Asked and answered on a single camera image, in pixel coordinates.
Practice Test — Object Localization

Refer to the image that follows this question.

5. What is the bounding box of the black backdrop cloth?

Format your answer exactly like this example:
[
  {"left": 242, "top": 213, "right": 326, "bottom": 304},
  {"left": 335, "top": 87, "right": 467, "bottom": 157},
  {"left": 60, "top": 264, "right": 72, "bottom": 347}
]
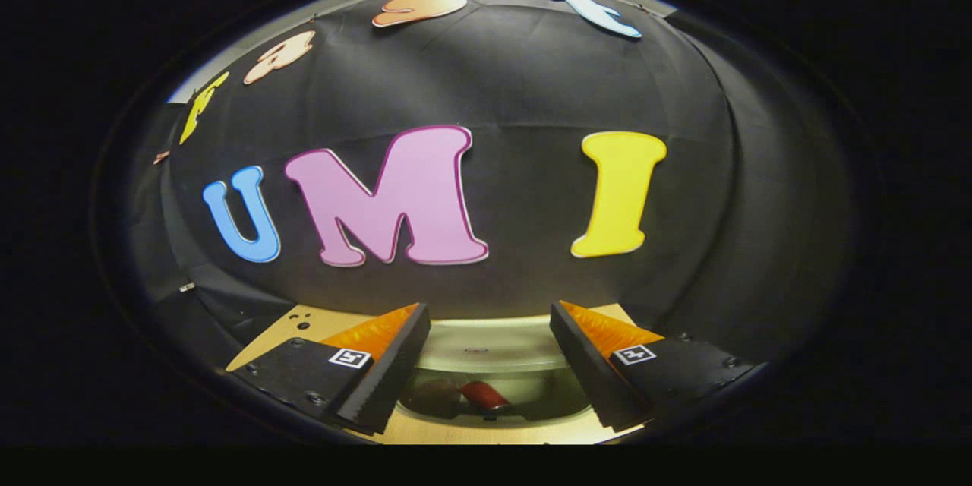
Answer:
[{"left": 125, "top": 0, "right": 859, "bottom": 365}]

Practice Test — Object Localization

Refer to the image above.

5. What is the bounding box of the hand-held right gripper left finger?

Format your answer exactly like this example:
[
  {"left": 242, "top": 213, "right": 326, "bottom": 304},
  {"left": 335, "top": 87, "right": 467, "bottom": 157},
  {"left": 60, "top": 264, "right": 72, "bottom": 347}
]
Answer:
[{"left": 230, "top": 302, "right": 432, "bottom": 436}]

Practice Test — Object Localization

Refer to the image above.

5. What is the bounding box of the orange pop can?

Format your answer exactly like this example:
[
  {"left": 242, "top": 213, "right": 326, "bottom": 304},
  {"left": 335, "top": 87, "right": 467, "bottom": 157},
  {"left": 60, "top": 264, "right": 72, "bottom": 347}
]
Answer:
[{"left": 459, "top": 381, "right": 511, "bottom": 412}]

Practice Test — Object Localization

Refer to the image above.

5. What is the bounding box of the wooden desktop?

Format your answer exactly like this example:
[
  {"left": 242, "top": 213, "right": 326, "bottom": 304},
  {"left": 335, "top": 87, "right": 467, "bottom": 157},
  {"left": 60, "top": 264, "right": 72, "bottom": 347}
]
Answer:
[{"left": 226, "top": 304, "right": 646, "bottom": 445}]

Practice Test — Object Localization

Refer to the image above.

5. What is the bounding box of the cream desktop garbage bin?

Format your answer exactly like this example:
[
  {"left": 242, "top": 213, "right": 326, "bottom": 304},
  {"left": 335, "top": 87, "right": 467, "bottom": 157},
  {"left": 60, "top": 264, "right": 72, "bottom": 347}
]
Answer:
[{"left": 395, "top": 315, "right": 608, "bottom": 426}]

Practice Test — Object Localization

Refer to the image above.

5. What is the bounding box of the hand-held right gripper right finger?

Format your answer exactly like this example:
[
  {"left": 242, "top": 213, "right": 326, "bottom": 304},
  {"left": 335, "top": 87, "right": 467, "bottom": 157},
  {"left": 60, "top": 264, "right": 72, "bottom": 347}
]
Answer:
[{"left": 550, "top": 300, "right": 756, "bottom": 432}]

